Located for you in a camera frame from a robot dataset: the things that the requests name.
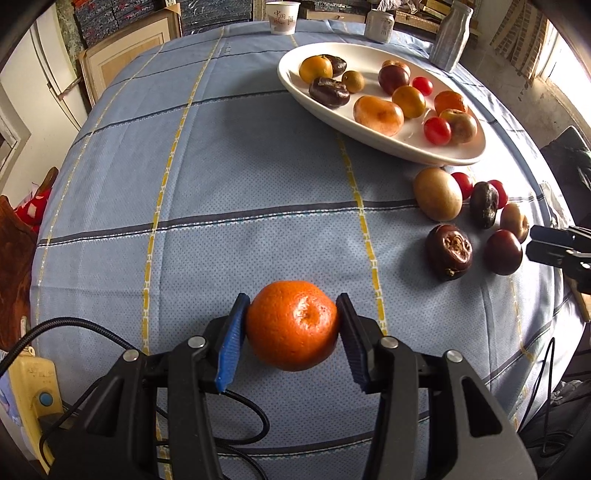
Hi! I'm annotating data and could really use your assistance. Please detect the dark red plum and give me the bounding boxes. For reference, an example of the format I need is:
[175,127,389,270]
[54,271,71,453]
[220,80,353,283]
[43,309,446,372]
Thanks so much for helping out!
[484,229,523,276]
[378,65,410,96]

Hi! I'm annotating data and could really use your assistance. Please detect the small tan mottled fruit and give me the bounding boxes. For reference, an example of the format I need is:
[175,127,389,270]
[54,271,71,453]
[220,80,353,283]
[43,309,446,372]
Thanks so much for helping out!
[500,203,530,244]

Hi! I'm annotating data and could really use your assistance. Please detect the bright orange mandarin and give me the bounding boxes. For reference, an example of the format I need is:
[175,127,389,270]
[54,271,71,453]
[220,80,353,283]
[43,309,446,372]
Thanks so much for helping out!
[245,280,339,372]

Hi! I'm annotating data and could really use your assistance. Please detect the tan round pear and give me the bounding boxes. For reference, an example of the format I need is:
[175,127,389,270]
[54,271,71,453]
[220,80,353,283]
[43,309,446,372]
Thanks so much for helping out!
[413,167,463,222]

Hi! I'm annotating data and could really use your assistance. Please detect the yellow orange with green stem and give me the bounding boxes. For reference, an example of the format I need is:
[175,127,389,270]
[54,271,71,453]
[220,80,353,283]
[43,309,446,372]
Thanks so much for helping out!
[298,55,332,85]

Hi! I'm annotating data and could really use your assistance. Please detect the dark brown chestnut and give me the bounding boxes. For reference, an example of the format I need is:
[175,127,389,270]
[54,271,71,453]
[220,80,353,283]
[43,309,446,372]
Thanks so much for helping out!
[425,224,474,281]

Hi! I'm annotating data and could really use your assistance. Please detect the red tomato far right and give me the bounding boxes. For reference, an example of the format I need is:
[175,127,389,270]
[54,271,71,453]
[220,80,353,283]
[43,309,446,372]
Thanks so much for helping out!
[489,180,508,210]

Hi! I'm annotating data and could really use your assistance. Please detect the dark chestnut on table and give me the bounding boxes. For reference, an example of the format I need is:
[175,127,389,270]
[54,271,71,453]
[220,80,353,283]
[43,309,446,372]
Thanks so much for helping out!
[470,182,499,229]

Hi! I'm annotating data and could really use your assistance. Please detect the black chair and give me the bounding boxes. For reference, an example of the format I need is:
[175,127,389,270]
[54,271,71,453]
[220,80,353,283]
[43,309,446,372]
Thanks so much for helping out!
[541,126,591,229]

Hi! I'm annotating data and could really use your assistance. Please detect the red tomato beside pear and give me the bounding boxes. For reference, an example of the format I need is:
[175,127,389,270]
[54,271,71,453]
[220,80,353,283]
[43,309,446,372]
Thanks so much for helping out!
[452,171,474,200]

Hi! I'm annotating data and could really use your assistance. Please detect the brownish mottled apple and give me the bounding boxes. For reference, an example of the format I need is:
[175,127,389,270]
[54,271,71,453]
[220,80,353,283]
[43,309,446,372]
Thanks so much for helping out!
[439,109,478,144]

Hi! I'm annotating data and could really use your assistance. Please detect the red cherry tomato front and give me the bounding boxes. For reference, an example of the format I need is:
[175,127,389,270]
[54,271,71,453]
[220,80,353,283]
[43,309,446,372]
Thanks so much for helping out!
[423,117,452,146]

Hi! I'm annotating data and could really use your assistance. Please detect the blue checked tablecloth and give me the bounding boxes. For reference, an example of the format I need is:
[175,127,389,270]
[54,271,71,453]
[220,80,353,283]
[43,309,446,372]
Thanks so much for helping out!
[30,21,584,479]

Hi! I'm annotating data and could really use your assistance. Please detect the orange mandarin on plate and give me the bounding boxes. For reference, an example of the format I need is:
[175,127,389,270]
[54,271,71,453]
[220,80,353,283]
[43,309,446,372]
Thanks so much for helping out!
[434,90,468,115]

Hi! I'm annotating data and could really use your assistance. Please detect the yellow orange round fruit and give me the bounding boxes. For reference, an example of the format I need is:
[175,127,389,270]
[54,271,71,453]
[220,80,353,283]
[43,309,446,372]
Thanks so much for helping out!
[392,85,426,119]

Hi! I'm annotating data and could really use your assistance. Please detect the yellow power strip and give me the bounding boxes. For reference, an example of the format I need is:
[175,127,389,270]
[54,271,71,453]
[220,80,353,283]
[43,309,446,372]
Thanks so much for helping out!
[8,347,64,473]

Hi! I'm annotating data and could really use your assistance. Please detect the small red cherry tomato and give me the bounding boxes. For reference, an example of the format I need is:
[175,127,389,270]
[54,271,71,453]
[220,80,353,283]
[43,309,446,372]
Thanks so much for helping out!
[412,76,434,97]

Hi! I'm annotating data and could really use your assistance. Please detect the large orange persimmon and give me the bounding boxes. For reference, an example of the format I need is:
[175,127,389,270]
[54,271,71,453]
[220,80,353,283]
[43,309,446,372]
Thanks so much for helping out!
[353,95,405,137]

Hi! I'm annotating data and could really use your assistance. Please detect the large white oval plate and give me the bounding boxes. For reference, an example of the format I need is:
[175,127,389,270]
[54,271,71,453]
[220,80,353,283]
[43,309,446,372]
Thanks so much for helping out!
[277,42,486,166]

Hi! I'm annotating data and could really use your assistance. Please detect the grey ribbed ceramic vase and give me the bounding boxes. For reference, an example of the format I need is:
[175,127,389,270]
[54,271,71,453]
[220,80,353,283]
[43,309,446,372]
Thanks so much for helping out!
[429,1,474,72]

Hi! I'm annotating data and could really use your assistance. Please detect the dark water chestnut front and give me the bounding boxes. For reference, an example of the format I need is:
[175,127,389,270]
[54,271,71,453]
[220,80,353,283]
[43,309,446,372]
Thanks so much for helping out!
[308,77,351,109]

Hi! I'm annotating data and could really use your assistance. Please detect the dark water chestnut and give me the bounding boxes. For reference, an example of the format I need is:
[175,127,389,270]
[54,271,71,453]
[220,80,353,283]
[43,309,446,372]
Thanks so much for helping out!
[308,77,351,109]
[324,54,348,78]

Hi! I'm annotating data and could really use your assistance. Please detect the small brown longan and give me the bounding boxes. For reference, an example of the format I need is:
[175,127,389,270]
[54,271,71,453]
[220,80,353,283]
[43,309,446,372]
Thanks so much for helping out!
[341,70,366,94]

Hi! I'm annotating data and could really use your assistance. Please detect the dark water chestnut back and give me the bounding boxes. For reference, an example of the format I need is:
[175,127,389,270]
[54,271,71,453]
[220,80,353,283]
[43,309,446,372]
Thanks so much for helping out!
[324,54,348,78]

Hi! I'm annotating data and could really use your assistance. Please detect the white ceramic jar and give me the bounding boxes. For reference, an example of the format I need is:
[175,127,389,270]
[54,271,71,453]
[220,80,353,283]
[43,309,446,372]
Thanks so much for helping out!
[363,9,394,44]

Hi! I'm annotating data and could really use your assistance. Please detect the wooden framed panel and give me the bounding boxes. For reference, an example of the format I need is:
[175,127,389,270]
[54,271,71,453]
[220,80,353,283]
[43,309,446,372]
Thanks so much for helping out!
[78,3,182,106]

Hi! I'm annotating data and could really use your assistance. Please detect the white paper cup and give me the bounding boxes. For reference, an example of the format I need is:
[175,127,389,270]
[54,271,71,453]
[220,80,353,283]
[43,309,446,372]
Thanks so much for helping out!
[266,1,301,35]

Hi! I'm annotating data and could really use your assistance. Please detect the black cable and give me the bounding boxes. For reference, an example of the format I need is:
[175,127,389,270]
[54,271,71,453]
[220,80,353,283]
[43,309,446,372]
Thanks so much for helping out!
[0,316,271,480]

